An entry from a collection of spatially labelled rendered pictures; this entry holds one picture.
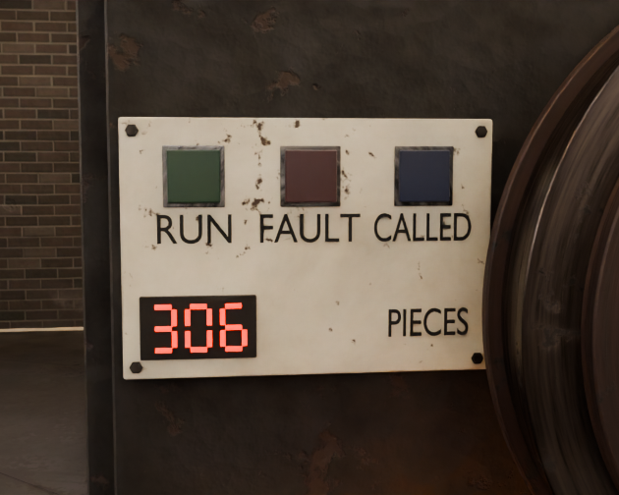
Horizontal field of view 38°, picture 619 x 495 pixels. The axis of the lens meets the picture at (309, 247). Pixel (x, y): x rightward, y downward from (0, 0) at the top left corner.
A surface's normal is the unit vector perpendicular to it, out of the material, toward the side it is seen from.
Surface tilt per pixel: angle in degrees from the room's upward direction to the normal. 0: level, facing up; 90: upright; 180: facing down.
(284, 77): 90
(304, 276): 90
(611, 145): 90
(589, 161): 90
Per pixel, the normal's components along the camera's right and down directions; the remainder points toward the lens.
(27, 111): 0.12, 0.10
